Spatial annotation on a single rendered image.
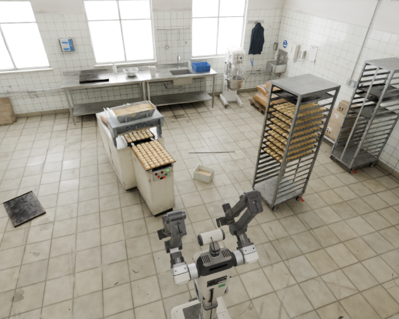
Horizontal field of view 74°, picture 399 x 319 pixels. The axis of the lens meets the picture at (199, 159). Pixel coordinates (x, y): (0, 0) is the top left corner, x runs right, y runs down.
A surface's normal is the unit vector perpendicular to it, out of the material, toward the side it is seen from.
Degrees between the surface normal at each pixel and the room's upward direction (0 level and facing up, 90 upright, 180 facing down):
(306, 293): 0
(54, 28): 90
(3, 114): 67
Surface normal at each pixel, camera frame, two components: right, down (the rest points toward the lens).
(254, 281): 0.02, -0.81
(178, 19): 0.32, 0.56
